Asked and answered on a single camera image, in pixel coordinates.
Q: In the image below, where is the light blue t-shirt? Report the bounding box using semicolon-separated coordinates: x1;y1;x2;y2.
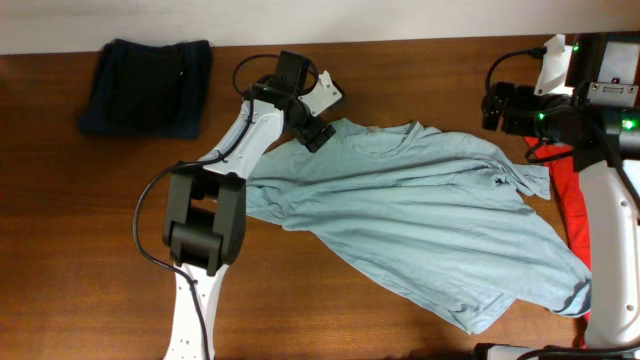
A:
247;119;591;334

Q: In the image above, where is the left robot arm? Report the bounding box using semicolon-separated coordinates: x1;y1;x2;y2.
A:
163;51;344;359

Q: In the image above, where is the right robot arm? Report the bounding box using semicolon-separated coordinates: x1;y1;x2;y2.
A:
474;33;639;359

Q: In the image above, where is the red t-shirt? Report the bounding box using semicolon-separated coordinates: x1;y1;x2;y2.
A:
524;137;592;348

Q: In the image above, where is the folded dark navy garment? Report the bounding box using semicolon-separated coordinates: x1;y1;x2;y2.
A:
78;39;213;139

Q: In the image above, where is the right black cable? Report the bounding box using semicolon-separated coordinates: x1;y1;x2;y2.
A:
484;46;549;96

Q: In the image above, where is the black cable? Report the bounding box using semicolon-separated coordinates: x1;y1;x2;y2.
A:
484;46;549;96
132;52;321;360

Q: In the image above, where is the left black cable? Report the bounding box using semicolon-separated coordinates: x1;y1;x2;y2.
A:
132;52;321;360

